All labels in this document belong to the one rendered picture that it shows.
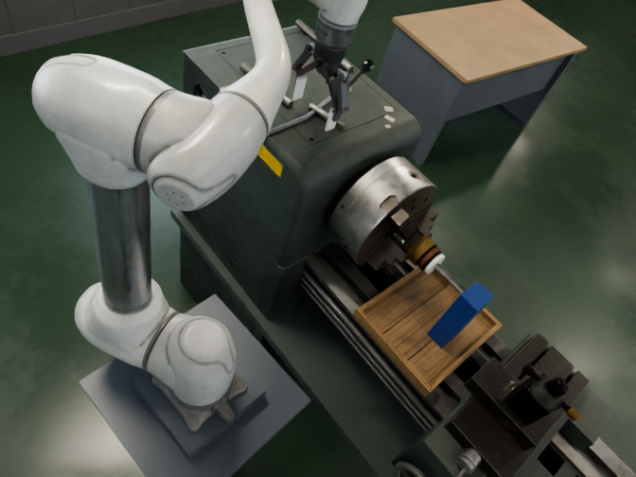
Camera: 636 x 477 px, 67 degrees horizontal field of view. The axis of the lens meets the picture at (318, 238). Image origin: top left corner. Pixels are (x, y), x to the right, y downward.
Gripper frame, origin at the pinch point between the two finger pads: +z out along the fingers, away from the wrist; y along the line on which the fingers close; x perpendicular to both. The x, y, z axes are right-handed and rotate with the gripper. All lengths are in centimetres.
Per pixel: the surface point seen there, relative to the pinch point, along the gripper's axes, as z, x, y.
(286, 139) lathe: 4.8, -9.8, 1.9
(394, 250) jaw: 25.8, 7.9, 35.9
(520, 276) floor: 131, 153, 58
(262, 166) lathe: 14.4, -14.1, -0.4
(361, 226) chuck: 16.3, -2.6, 28.6
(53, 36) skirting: 125, 11, -247
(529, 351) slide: 33, 24, 80
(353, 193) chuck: 12.0, 0.0, 21.0
